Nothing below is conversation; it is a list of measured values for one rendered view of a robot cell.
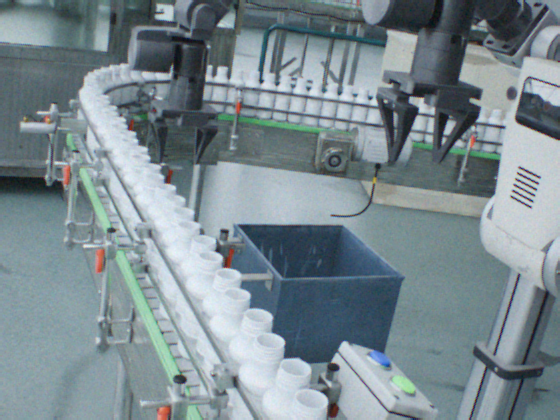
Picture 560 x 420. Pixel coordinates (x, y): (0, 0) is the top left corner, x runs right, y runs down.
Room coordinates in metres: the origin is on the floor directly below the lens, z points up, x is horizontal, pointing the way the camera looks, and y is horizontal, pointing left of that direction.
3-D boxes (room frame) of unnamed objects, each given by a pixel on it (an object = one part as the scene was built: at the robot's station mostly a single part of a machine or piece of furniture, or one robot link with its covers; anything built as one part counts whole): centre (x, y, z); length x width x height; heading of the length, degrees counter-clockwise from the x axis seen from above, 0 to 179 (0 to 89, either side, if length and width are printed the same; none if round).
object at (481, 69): (5.42, -1.20, 0.59); 1.10 x 0.62 x 1.18; 97
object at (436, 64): (0.85, -0.16, 1.51); 0.10 x 0.07 x 0.07; 115
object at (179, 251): (1.08, 0.13, 1.08); 0.06 x 0.06 x 0.17
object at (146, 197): (1.30, 0.23, 1.08); 0.06 x 0.06 x 0.17
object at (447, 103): (0.86, -0.17, 1.44); 0.07 x 0.07 x 0.09; 25
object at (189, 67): (1.19, 0.18, 1.41); 0.07 x 0.06 x 0.07; 116
